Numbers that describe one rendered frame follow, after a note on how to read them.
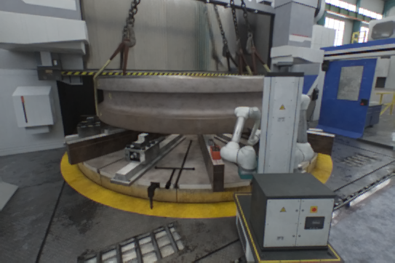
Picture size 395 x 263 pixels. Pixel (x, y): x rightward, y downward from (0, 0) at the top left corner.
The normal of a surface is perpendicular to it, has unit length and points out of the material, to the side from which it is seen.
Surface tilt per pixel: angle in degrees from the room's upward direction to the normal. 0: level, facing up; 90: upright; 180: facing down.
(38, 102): 90
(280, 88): 90
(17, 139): 90
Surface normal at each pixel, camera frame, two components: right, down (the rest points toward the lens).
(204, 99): 0.05, 0.20
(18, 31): 0.46, 0.18
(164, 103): -0.21, 0.19
